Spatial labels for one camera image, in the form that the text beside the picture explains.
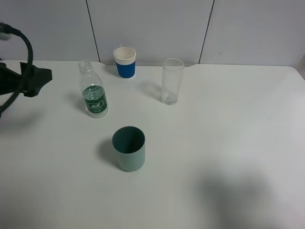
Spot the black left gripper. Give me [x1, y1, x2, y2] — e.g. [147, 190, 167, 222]
[0, 62, 52, 97]

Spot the clear plastic bottle green label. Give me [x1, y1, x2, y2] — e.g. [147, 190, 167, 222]
[78, 61, 108, 118]

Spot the blue white paper cup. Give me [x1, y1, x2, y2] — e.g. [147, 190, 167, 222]
[113, 46, 136, 79]

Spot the teal green plastic cup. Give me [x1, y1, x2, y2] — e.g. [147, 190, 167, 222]
[112, 126, 145, 172]

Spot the tall clear glass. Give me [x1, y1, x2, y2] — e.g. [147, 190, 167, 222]
[161, 58, 184, 105]

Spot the black camera cable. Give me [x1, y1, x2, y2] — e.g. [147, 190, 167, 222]
[0, 23, 34, 115]

